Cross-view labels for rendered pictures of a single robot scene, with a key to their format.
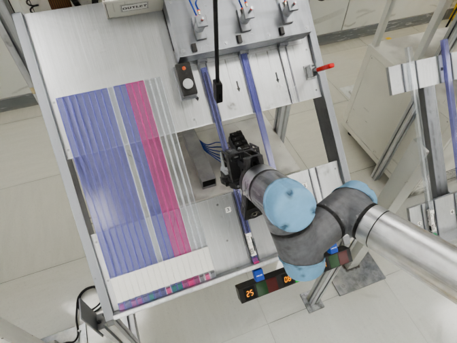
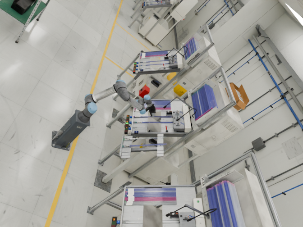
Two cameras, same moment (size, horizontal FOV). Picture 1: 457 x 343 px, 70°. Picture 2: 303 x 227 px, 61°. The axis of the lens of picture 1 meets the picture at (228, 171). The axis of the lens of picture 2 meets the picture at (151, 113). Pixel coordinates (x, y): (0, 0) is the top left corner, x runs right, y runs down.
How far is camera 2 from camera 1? 3.12 m
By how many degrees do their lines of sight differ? 62
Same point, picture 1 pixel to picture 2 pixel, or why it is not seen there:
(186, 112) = (164, 113)
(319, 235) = (141, 101)
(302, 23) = (175, 127)
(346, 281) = (99, 174)
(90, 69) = (174, 105)
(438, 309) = (77, 188)
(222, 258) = (136, 113)
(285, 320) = (100, 152)
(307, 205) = (146, 96)
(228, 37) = (175, 116)
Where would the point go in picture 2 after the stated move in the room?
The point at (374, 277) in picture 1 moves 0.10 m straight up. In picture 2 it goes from (96, 182) to (100, 179)
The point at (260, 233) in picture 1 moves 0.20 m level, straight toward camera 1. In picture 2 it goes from (138, 118) to (128, 107)
